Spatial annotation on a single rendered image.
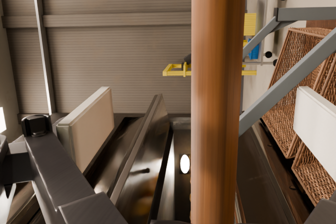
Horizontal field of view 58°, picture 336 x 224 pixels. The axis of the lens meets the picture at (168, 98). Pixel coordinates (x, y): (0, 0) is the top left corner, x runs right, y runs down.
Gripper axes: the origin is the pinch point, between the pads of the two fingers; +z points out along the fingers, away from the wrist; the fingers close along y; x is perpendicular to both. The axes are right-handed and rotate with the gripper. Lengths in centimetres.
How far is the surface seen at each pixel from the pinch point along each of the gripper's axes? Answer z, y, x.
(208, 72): -1.1, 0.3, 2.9
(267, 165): 84, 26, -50
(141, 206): 61, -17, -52
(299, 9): 84, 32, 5
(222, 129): -1.1, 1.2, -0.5
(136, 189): 61, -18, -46
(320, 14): 84, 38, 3
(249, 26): 604, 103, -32
